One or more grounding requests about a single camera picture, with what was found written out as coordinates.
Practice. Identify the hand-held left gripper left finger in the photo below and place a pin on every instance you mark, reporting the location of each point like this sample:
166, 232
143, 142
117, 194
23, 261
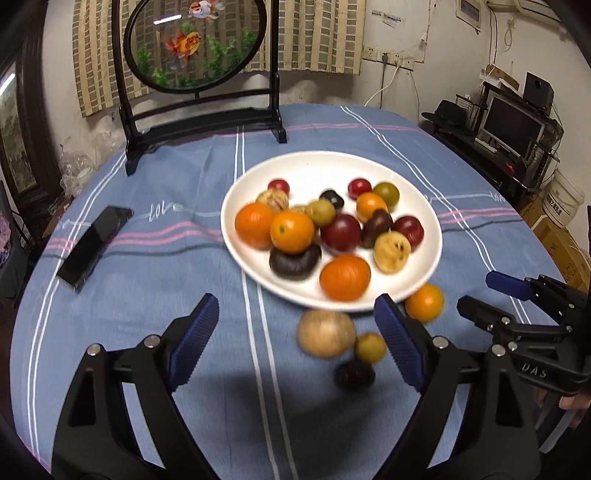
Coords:
194, 341

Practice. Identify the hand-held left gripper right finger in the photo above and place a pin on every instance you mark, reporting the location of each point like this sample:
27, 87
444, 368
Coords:
399, 341

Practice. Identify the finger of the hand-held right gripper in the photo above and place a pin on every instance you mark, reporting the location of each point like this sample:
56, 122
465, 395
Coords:
485, 316
508, 282

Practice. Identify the yellow-green round fruit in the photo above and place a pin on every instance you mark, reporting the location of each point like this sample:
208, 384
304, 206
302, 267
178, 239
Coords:
370, 348
320, 213

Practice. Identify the brown round fruit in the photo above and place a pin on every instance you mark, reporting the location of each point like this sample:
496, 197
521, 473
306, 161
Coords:
326, 333

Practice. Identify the yellow spotted fruit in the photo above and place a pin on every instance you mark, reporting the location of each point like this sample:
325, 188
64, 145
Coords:
391, 252

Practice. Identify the dark purple plum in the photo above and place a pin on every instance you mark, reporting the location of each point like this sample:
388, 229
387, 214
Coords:
295, 263
376, 227

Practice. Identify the large dark red plum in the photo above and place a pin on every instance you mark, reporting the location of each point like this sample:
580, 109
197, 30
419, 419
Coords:
340, 233

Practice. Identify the small orange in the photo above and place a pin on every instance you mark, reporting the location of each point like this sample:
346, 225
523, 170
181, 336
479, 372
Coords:
371, 206

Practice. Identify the green tomato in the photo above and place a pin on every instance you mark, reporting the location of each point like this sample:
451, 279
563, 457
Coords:
387, 194

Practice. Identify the small dark plum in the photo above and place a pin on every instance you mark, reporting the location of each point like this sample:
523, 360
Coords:
331, 199

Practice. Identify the beige striped fruit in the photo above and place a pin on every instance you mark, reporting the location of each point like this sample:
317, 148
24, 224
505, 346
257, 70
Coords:
272, 200

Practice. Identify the white round plate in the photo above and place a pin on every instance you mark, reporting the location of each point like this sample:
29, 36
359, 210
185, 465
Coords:
318, 175

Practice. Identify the person's right hand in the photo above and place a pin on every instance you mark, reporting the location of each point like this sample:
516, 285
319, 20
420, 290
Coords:
571, 406

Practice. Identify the blue striped tablecloth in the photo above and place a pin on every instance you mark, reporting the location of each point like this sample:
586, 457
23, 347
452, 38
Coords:
161, 277

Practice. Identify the white plastic bucket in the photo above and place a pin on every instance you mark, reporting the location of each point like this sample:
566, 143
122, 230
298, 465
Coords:
563, 198

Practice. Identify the black desk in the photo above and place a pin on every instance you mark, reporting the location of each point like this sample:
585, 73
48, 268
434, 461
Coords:
480, 152

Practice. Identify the black smartphone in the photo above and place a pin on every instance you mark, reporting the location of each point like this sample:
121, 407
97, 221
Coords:
92, 249

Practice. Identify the computer monitor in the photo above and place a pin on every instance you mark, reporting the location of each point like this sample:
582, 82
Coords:
512, 122

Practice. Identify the black hat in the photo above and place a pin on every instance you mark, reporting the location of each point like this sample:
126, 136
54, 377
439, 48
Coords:
448, 113

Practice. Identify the black speaker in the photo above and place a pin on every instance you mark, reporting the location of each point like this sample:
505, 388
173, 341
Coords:
538, 87

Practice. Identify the small cardboard box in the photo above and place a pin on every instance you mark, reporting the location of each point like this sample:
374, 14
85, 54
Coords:
503, 76

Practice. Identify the clear plastic bag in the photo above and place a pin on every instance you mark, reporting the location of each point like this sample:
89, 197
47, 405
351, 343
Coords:
76, 168

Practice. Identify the round goldfish screen on stand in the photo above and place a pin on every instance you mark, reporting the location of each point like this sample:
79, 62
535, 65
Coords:
194, 110

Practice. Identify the framed painting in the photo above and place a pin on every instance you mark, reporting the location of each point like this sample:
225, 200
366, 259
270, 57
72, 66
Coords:
14, 134

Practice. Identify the white air conditioner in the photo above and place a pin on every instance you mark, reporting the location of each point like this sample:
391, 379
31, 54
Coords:
521, 5

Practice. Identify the beige checked curtain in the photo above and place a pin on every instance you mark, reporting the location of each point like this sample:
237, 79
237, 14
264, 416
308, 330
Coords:
318, 32

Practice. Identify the white wall socket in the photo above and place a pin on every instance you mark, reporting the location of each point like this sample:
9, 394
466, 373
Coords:
370, 52

